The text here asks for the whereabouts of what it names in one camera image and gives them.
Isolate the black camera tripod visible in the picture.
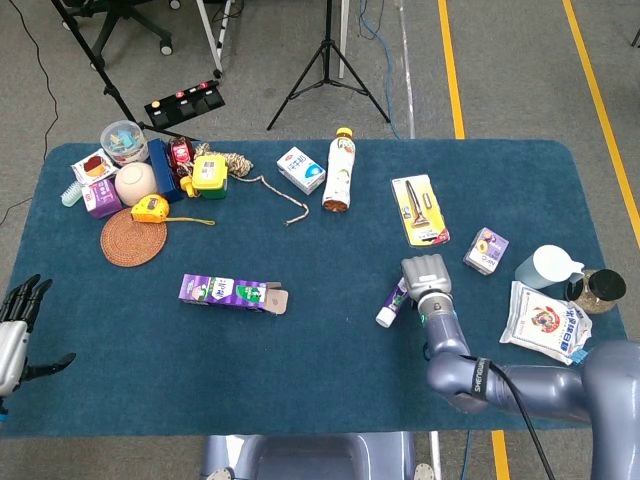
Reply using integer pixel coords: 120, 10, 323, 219
266, 0, 392, 132

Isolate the braided beige rope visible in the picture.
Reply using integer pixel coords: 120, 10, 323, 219
193, 142, 310, 227

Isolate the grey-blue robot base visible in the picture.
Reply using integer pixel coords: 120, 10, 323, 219
199, 432, 417, 480

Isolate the white blue milk carton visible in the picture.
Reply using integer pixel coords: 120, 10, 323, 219
276, 146, 327, 196

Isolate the beige round bowl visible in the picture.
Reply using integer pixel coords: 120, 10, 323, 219
114, 161, 159, 207

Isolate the glass jar black lid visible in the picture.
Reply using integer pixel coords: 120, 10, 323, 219
564, 268, 627, 315

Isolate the purple fruit print box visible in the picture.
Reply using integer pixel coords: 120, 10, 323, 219
462, 227, 510, 275

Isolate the white red pudding pack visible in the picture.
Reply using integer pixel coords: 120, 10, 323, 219
70, 148, 119, 185

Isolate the white lidded cup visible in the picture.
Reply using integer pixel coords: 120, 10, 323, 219
514, 244, 585, 291

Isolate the yellow green lidded container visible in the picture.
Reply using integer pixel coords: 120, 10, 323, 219
191, 154, 230, 200

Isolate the black floor cable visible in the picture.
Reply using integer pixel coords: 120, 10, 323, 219
0, 0, 60, 226

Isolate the purple green toothpaste box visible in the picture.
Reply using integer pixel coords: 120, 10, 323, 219
178, 273, 290, 316

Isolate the dark blue rectangular box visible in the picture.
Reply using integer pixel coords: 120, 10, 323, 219
146, 138, 185, 204

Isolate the yellow tape measure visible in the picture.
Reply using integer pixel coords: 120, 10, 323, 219
130, 194, 216, 227

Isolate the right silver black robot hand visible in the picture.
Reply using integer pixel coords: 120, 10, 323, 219
399, 253, 454, 306

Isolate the yellow razor blister pack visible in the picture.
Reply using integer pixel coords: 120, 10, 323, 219
390, 173, 451, 248

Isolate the dark blue carpet mat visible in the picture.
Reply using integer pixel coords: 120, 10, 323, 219
0, 138, 639, 439

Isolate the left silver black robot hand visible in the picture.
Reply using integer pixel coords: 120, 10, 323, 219
0, 273, 77, 399

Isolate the white rice bag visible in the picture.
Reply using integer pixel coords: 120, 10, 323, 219
499, 280, 594, 365

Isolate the purple white drink carton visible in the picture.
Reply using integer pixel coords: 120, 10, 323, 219
81, 178, 124, 220

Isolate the round woven brown coaster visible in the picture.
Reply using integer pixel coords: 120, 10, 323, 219
99, 207, 170, 269

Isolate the black slanted light stand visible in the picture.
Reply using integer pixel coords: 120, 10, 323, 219
49, 0, 201, 143

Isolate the clear tub with clips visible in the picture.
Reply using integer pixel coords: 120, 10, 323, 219
100, 120, 150, 167

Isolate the white metal frame leg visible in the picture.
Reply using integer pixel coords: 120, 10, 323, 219
194, 0, 234, 79

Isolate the yellow capped drink bottle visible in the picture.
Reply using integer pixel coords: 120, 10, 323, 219
321, 127, 358, 213

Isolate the black foot pedal board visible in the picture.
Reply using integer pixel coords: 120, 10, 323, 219
144, 79, 227, 128

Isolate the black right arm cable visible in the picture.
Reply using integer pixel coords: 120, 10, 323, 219
479, 359, 557, 480

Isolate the black office chair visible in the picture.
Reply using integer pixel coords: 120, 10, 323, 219
59, 0, 182, 66

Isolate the purple white toothpaste tube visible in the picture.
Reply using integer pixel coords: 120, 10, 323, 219
375, 277, 412, 329

